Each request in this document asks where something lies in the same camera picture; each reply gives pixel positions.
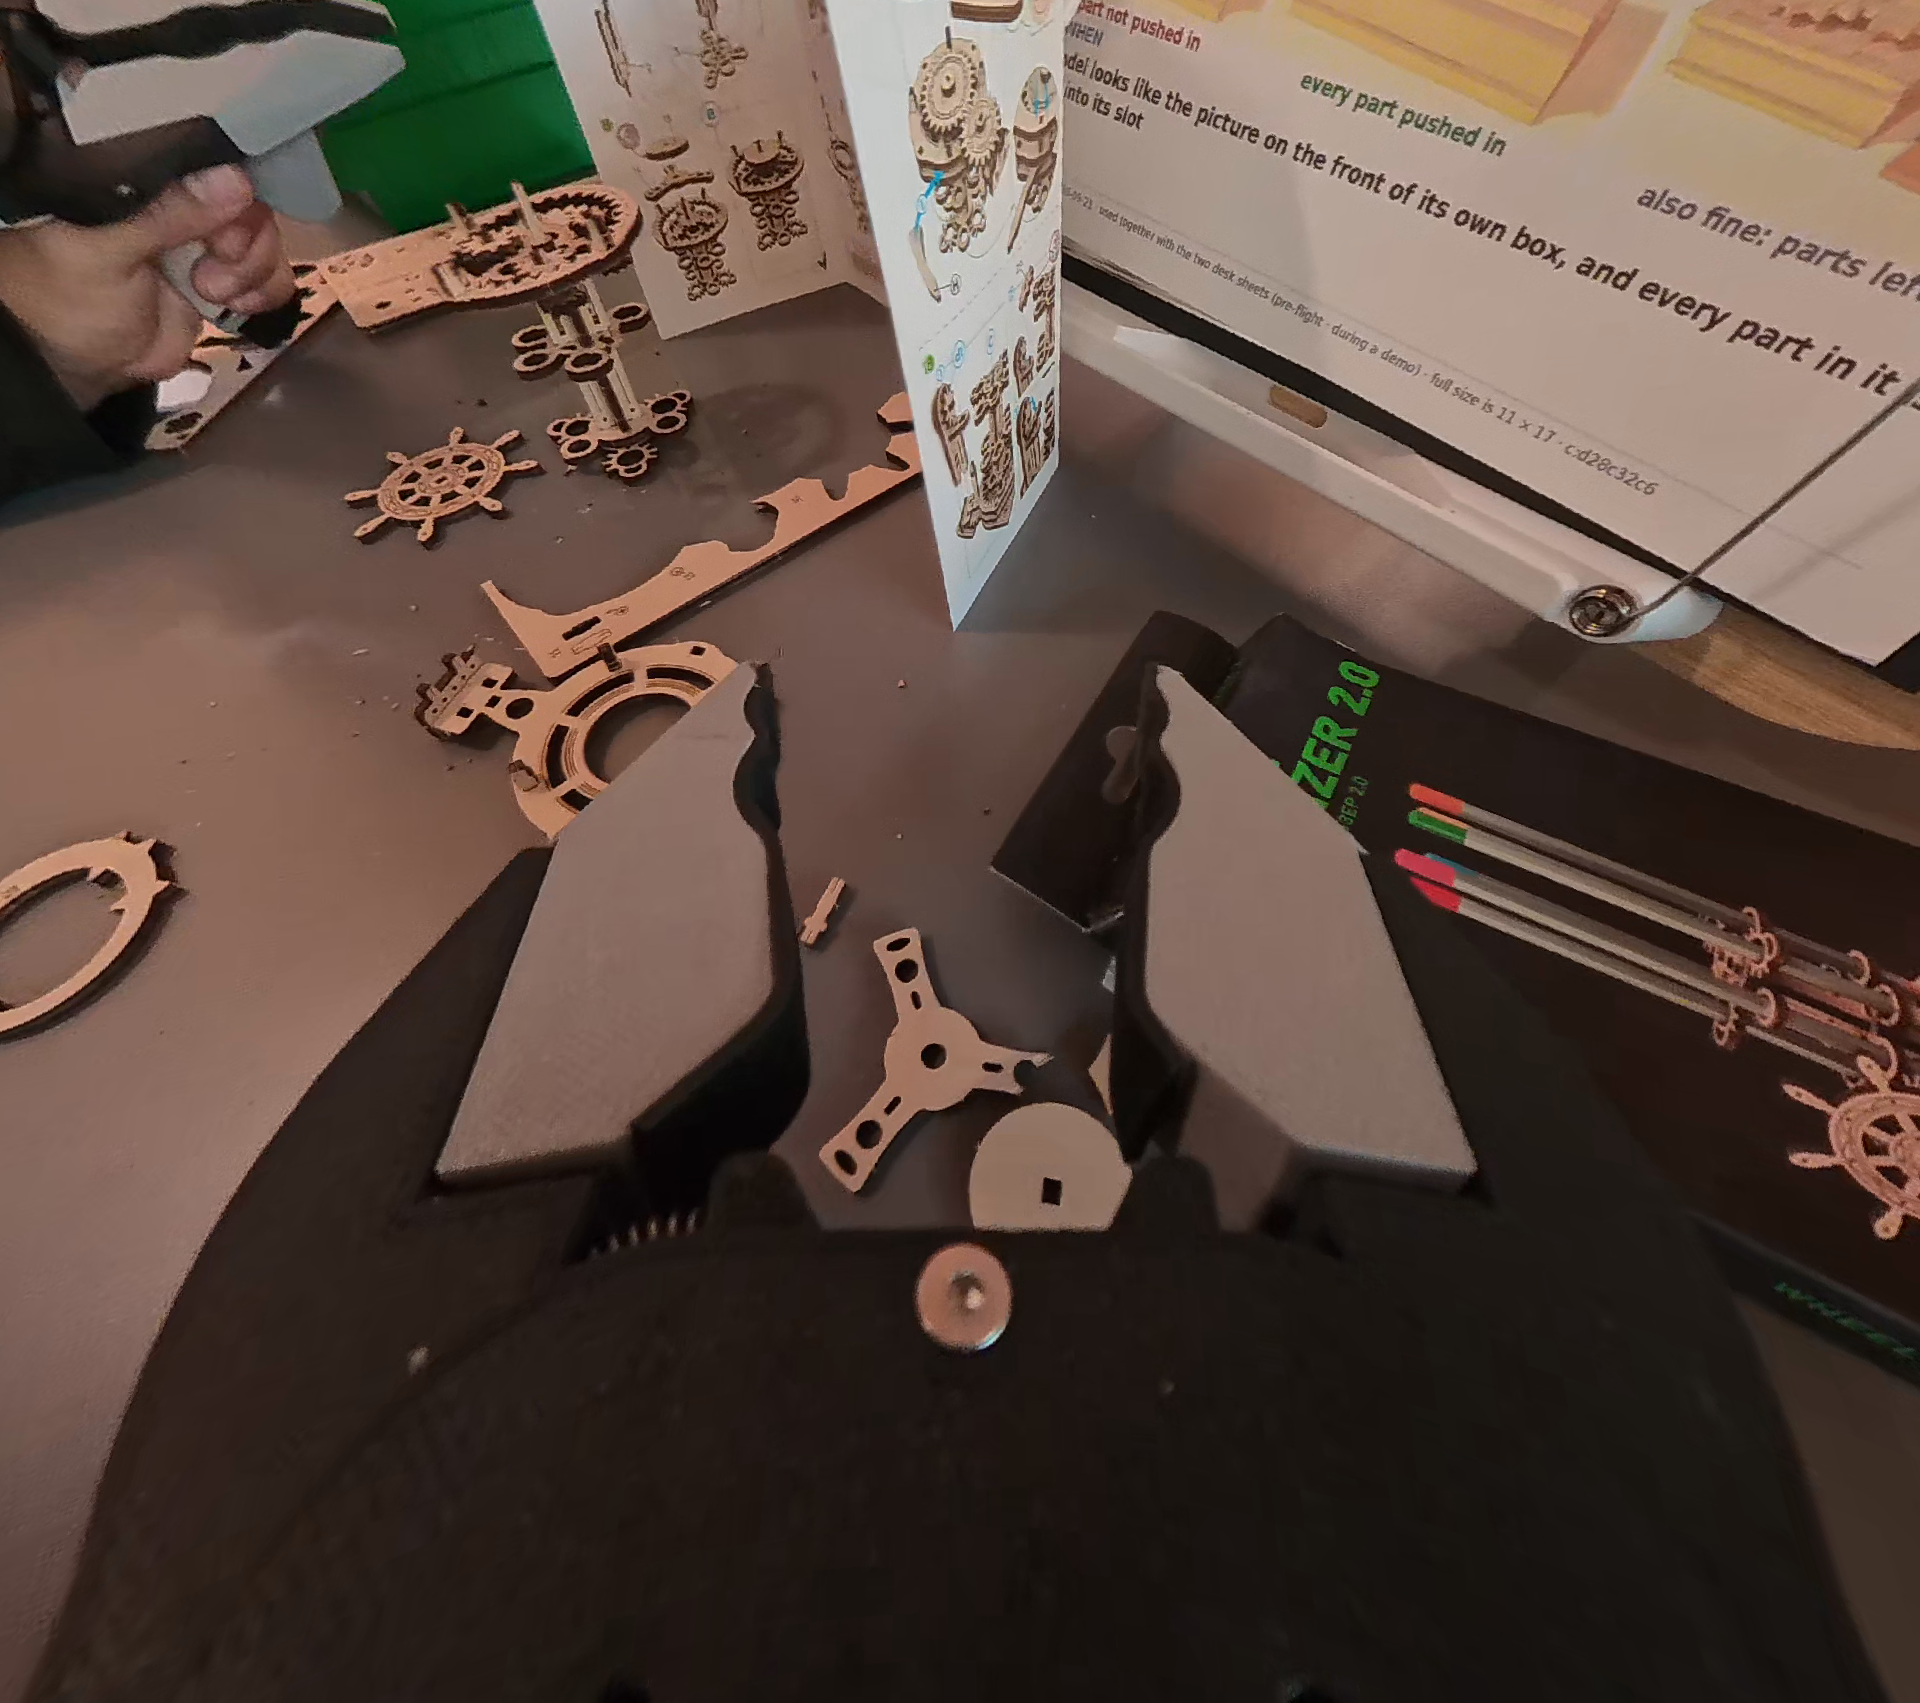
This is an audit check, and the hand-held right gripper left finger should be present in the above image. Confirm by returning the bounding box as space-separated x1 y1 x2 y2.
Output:
433 666 813 1195

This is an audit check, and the round wooden stand base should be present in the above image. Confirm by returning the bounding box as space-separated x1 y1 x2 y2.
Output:
1627 600 1920 751

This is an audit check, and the laser-cut wooden parts sheet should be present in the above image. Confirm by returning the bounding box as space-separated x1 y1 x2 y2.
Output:
145 230 453 456

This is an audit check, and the person's left forearm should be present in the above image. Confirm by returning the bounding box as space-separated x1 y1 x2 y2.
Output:
0 306 165 508

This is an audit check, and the white poster stand frame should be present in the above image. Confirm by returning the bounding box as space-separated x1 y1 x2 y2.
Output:
1056 278 1728 648

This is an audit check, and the large green plastic bin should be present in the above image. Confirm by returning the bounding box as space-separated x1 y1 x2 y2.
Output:
169 0 603 236

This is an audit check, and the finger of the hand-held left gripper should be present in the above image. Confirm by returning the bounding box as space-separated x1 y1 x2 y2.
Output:
56 42 410 224
26 0 404 70

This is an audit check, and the folded white instruction leaflet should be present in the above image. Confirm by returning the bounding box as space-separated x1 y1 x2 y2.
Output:
450 0 1070 634

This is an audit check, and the black model kit box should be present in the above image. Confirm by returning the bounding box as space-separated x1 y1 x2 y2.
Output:
990 612 1920 1381

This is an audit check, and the large white instruction poster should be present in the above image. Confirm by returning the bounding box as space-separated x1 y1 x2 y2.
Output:
1056 0 1920 670

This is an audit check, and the wooden gear tower model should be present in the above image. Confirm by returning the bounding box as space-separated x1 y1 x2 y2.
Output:
443 180 701 486

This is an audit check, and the person's left hand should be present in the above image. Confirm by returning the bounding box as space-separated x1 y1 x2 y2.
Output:
0 168 303 416

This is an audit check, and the three-armed wooden part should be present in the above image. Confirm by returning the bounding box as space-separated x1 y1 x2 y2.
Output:
817 927 1056 1197

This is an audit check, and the round pale disc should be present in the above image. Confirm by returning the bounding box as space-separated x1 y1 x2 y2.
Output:
967 1099 1139 1235

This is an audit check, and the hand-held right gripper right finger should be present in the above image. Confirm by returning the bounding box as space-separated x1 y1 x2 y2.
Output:
1106 666 1481 1231

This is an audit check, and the wooden ship wheel part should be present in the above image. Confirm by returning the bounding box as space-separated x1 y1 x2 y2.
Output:
345 428 547 550

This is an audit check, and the long wavy wooden strip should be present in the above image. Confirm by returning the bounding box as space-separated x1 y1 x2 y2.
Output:
481 390 929 686

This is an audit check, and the wooden ring part with ship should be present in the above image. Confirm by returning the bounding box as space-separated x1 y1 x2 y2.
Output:
416 638 752 839

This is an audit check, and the thin metal wire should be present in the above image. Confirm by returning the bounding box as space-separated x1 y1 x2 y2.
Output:
1635 384 1920 626

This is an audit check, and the wooden oval ring part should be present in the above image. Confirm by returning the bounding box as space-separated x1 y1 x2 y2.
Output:
0 829 187 1041

